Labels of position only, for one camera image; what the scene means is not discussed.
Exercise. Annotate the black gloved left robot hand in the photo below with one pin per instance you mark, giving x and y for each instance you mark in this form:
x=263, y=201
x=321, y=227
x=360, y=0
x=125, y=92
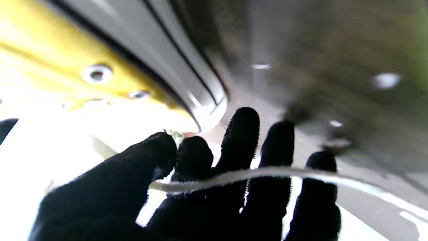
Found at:
x=110, y=194

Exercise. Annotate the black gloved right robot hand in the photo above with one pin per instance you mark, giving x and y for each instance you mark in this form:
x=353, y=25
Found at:
x=6, y=129

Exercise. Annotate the printed kitchen backdrop cloth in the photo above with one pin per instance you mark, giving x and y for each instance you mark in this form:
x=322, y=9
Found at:
x=33, y=157

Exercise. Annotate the small white scrap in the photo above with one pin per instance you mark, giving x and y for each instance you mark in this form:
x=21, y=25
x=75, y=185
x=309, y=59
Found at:
x=386, y=80

